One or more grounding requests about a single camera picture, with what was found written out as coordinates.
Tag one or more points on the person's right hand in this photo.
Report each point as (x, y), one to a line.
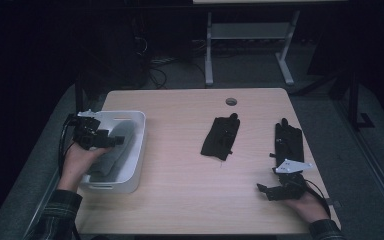
(311, 208)

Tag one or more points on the black stand leg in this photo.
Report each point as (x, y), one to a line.
(354, 100)
(79, 96)

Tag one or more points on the black glove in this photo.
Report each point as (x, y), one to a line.
(220, 138)
(288, 143)

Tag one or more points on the grey mitten with label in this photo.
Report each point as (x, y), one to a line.
(105, 168)

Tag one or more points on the person's left hand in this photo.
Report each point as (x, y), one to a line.
(76, 166)

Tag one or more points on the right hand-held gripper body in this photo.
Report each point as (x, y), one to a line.
(291, 186)

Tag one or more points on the grey tape strip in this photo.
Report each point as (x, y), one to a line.
(333, 202)

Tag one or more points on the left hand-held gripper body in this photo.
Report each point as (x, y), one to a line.
(86, 131)

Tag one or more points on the grey metal stand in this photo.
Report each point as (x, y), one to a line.
(250, 30)

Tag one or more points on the white plastic bin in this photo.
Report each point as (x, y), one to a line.
(136, 160)

